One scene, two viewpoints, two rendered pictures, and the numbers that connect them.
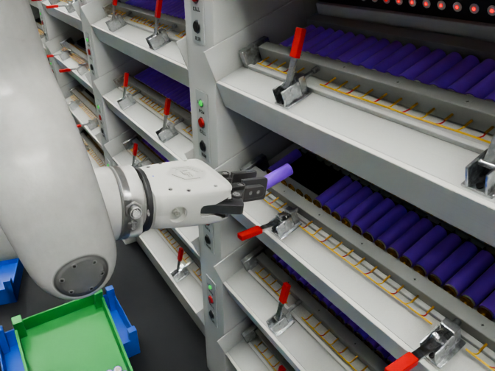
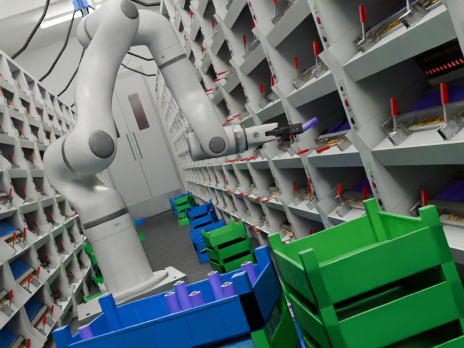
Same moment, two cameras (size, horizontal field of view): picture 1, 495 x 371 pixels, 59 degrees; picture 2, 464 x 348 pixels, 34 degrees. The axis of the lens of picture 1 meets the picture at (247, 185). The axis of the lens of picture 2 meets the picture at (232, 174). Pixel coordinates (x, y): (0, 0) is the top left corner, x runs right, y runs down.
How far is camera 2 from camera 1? 1.80 m
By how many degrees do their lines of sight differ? 37
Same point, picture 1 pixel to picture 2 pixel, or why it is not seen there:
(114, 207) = (230, 134)
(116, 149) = (288, 199)
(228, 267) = (327, 204)
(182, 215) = (258, 137)
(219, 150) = not seen: hidden behind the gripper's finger
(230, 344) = not seen: hidden behind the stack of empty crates
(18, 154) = (195, 109)
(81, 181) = (212, 113)
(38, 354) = not seen: hidden behind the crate
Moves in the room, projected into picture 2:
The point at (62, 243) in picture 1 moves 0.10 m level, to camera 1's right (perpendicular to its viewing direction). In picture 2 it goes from (209, 131) to (239, 120)
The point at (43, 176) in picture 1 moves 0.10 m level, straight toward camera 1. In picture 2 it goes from (201, 112) to (201, 110)
